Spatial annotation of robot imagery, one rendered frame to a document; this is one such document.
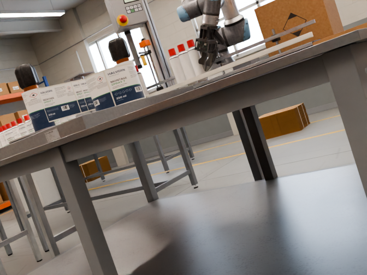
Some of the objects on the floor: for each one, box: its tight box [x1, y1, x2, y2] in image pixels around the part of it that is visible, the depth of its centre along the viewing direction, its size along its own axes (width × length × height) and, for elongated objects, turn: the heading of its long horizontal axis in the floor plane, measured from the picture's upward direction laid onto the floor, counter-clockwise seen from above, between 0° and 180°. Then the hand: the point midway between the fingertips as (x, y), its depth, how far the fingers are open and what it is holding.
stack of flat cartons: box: [258, 103, 310, 140], centre depth 627 cm, size 64×53×31 cm
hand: (206, 68), depth 203 cm, fingers closed, pressing on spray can
